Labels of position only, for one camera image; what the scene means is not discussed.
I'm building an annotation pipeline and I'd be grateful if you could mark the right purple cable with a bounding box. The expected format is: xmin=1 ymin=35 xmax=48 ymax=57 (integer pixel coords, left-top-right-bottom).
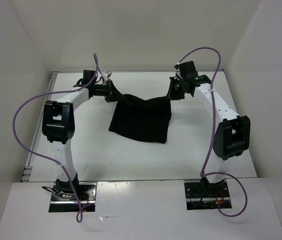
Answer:
xmin=178 ymin=46 xmax=248 ymax=217

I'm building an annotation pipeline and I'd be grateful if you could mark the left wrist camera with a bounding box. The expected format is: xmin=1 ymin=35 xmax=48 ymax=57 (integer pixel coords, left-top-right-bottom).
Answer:
xmin=100 ymin=70 xmax=112 ymax=85

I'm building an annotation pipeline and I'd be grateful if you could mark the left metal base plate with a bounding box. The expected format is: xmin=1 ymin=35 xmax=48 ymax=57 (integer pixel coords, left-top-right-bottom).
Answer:
xmin=45 ymin=182 xmax=97 ymax=213

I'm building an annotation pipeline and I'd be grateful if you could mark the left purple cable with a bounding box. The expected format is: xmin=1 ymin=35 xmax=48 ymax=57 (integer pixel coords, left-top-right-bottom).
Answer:
xmin=12 ymin=52 xmax=100 ymax=223

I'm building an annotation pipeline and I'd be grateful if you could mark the purple cable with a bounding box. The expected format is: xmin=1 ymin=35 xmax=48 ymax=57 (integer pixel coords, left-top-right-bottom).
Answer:
xmin=12 ymin=52 xmax=100 ymax=223
xmin=178 ymin=46 xmax=248 ymax=217

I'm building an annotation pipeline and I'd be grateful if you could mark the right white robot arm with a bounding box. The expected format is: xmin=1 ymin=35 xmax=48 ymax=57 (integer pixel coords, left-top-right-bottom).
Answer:
xmin=167 ymin=61 xmax=250 ymax=197

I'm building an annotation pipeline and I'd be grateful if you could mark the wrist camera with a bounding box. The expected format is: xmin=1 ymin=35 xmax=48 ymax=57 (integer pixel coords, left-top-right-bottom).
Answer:
xmin=100 ymin=70 xmax=112 ymax=85
xmin=174 ymin=62 xmax=180 ymax=73

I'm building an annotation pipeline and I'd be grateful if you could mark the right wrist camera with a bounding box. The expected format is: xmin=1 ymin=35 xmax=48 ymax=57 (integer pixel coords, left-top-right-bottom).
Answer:
xmin=174 ymin=62 xmax=180 ymax=73

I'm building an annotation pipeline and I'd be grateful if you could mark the metal base plate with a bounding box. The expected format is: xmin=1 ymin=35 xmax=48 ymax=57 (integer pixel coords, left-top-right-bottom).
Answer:
xmin=184 ymin=179 xmax=232 ymax=211
xmin=45 ymin=182 xmax=97 ymax=213

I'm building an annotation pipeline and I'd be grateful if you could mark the black skirt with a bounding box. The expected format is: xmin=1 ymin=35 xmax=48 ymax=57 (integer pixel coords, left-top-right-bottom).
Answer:
xmin=109 ymin=94 xmax=172 ymax=144

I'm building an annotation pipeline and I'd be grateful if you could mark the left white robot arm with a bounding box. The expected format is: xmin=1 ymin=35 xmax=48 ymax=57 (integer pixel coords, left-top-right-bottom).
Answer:
xmin=42 ymin=70 xmax=122 ymax=200

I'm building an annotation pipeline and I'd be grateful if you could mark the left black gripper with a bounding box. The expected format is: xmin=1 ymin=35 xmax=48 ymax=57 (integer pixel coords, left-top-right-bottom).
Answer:
xmin=91 ymin=79 xmax=126 ymax=103

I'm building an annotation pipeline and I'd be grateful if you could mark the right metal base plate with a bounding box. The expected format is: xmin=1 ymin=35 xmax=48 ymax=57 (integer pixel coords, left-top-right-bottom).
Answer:
xmin=184 ymin=179 xmax=232 ymax=211

